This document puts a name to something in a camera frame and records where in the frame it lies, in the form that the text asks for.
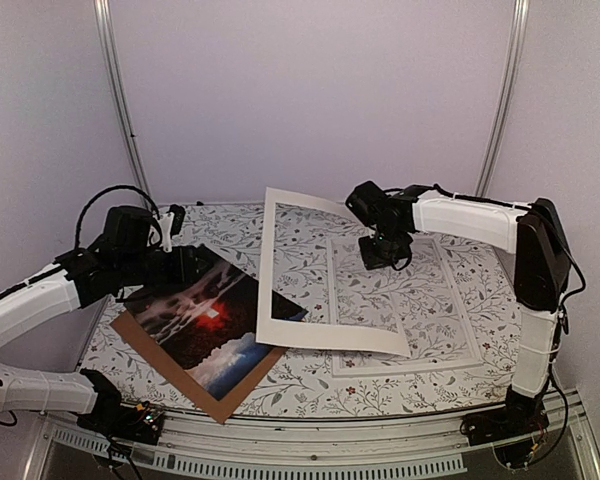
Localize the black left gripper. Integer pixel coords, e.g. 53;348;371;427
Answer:
118;244;215;287

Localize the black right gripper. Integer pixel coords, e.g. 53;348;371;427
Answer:
358;226;412;270

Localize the dark red blue photo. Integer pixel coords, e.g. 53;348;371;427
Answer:
127;244;309;402

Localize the clear acrylic sheet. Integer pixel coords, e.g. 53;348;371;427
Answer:
335;244;476;368

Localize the white mat board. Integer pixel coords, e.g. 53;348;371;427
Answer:
256;187;411;357

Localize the brown cardboard backing board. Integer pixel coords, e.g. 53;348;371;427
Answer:
111;313;286;424

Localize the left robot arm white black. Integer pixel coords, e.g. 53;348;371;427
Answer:
0;186;212;434

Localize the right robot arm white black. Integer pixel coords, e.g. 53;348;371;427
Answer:
345;181;586;443

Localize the floral patterned table cover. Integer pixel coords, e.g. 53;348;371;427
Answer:
80;204;521;418

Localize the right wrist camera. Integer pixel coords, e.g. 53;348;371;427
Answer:
345;181;387;227

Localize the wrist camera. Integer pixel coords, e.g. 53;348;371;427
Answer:
345;181;387;227
158;204;186;253

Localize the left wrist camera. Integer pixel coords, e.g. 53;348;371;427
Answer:
158;204;186;253

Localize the white picture frame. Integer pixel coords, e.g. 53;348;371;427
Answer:
324;234;486;378

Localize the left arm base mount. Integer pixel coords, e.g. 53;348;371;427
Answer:
76;369;164;446

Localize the aluminium front rail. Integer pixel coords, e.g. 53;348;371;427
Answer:
24;390;600;479

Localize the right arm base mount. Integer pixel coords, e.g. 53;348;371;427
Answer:
459;388;569;471

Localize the right aluminium corner post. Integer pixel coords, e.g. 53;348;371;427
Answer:
475;0;530;197

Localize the aluminium corner post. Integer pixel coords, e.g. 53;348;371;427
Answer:
475;0;530;197
93;0;150;194

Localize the left aluminium corner post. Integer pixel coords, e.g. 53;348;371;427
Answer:
93;0;150;194

